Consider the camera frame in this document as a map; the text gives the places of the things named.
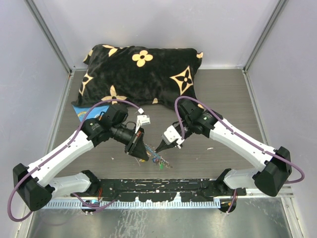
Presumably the purple cable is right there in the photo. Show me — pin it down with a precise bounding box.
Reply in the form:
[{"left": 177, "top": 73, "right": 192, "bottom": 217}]
[
  {"left": 174, "top": 96, "right": 305, "bottom": 184},
  {"left": 7, "top": 100, "right": 144, "bottom": 221}
]

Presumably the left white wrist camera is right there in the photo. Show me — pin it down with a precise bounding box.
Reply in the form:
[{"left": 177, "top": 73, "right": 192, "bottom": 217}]
[{"left": 135, "top": 108, "right": 151, "bottom": 133}]

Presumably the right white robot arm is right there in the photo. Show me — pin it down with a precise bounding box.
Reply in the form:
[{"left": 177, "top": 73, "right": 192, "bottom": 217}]
[{"left": 156, "top": 99, "right": 292, "bottom": 197}]

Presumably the black floral plush pillow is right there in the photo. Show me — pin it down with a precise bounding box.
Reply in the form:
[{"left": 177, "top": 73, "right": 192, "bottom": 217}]
[{"left": 72, "top": 44, "right": 204, "bottom": 109}]

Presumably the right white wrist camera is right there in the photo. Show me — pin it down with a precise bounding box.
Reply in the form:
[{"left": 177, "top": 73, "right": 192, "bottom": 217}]
[{"left": 161, "top": 125, "right": 176, "bottom": 147}]

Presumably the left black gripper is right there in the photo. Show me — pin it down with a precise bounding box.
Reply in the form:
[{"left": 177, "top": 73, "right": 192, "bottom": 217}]
[{"left": 110, "top": 123, "right": 149, "bottom": 160}]

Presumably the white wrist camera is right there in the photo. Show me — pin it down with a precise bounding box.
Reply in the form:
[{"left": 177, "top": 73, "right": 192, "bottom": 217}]
[
  {"left": 161, "top": 125, "right": 176, "bottom": 147},
  {"left": 135, "top": 108, "right": 151, "bottom": 133}
]

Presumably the green tagged key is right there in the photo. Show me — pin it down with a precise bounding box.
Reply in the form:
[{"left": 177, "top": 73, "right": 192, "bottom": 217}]
[{"left": 159, "top": 162, "right": 164, "bottom": 170}]

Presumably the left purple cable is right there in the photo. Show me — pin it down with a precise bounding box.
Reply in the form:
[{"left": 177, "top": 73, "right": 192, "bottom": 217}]
[{"left": 7, "top": 100, "right": 144, "bottom": 221}]

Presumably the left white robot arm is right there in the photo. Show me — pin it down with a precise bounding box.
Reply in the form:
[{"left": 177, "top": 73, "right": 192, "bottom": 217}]
[{"left": 13, "top": 104, "right": 151, "bottom": 211}]

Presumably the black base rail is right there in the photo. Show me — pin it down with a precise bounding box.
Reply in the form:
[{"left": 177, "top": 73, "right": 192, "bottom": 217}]
[{"left": 71, "top": 178, "right": 246, "bottom": 203}]

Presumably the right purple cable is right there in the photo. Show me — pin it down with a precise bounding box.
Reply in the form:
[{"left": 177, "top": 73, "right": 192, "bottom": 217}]
[{"left": 174, "top": 96, "right": 305, "bottom": 184}]

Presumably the blue cartoon cloth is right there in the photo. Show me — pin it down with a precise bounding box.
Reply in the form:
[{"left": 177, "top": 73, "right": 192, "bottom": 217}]
[{"left": 73, "top": 104, "right": 109, "bottom": 122}]

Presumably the white slotted cable duct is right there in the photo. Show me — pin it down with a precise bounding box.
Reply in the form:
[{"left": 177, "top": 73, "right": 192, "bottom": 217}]
[{"left": 44, "top": 197, "right": 221, "bottom": 209}]

